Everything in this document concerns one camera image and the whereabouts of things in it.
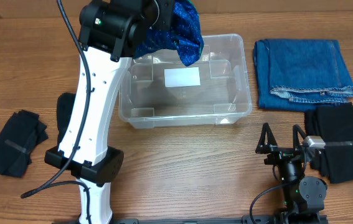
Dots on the white label in bin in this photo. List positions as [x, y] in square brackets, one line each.
[181, 77]

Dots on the blue green sequin cloth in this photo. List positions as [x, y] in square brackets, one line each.
[184, 36]

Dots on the black cloth with tape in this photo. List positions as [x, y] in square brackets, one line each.
[64, 110]

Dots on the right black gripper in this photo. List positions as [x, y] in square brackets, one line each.
[277, 153]

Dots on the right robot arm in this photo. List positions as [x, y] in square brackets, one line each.
[303, 195]

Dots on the blue denim jeans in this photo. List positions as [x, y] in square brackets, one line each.
[300, 74]

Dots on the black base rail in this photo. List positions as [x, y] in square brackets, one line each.
[188, 221]

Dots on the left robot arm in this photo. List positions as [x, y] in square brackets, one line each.
[109, 35]

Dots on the clear plastic storage bin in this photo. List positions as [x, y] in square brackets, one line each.
[223, 96]

